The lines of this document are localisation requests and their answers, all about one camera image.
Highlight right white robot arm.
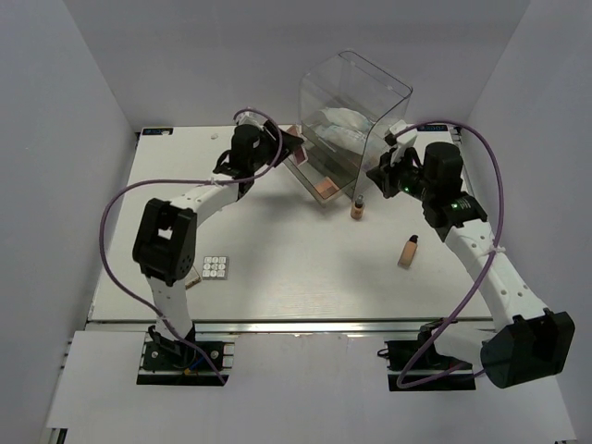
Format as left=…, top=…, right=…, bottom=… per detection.
left=366, top=142, right=575, bottom=389

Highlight left blue table label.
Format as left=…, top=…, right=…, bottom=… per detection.
left=141, top=128, right=174, bottom=136

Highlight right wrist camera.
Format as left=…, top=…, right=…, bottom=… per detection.
left=384, top=120, right=417, bottom=166

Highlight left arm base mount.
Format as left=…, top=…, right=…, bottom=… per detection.
left=136, top=326, right=235, bottom=387

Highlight beige foundation bottle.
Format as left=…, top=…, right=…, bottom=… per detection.
left=398, top=235, right=418, bottom=269

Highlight white blue tube pouch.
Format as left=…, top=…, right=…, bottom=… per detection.
left=314, top=125, right=366, bottom=151

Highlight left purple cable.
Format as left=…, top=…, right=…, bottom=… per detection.
left=100, top=109, right=286, bottom=386

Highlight right blue table label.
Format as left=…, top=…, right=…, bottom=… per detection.
left=416, top=124, right=449, bottom=132

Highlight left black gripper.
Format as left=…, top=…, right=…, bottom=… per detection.
left=248, top=120, right=302, bottom=173

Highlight pink eyeshadow palette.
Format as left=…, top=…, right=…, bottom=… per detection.
left=314, top=177, right=339, bottom=201

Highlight brown compact box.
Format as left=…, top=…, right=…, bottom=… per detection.
left=184, top=268, right=202, bottom=290

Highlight blue table label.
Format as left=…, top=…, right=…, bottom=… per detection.
left=141, top=128, right=174, bottom=136
left=416, top=124, right=449, bottom=132

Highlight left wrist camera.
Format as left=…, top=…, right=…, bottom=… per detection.
left=233, top=110, right=265, bottom=129

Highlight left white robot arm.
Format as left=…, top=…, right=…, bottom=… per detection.
left=132, top=121, right=303, bottom=369

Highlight small foundation bottle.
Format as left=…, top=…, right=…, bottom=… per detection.
left=351, top=194, right=364, bottom=220

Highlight clear acrylic makeup organizer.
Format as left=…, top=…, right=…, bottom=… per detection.
left=285, top=50, right=413, bottom=205

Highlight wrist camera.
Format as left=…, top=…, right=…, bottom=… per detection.
left=233, top=110, right=265, bottom=129
left=384, top=120, right=417, bottom=166

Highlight silver nine-pan palette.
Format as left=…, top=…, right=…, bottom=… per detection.
left=201, top=255, right=229, bottom=280

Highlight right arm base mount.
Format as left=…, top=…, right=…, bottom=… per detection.
left=376, top=325, right=476, bottom=392

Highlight aluminium front rail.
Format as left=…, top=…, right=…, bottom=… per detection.
left=195, top=318, right=432, bottom=334

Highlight white cotton pad pack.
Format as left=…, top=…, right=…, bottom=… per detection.
left=320, top=107, right=373, bottom=132

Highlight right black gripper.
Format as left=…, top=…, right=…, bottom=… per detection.
left=366, top=145, right=435, bottom=204

